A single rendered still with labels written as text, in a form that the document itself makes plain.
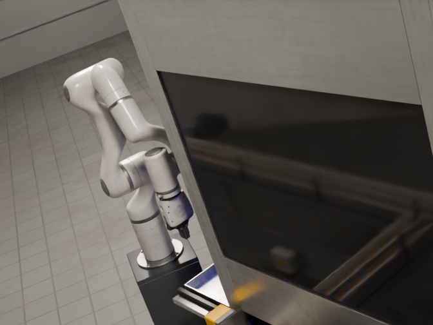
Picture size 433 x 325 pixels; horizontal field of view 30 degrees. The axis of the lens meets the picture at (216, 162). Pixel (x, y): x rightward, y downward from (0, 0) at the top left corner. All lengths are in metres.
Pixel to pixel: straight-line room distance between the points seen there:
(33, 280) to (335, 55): 3.99
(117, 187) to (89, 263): 2.29
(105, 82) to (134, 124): 0.17
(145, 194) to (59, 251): 2.52
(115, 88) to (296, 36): 1.17
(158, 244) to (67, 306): 1.85
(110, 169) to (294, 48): 1.45
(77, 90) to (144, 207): 0.52
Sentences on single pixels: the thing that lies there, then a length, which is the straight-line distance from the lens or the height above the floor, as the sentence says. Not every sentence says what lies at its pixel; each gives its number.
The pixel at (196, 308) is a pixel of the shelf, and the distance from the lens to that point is 2.78.
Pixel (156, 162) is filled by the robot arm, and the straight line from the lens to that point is 2.60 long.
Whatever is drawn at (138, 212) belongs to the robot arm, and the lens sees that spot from 3.05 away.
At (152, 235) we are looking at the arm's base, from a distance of 3.09.
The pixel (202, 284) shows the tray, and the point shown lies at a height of 0.88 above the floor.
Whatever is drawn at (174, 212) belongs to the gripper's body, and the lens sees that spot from 2.69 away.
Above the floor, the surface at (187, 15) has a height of 1.96.
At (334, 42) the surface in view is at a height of 1.91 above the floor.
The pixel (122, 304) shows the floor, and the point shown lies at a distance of 4.68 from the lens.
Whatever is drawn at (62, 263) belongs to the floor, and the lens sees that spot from 5.36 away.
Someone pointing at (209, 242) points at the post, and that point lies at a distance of 2.36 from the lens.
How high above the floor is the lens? 2.40
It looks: 24 degrees down
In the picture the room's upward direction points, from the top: 19 degrees counter-clockwise
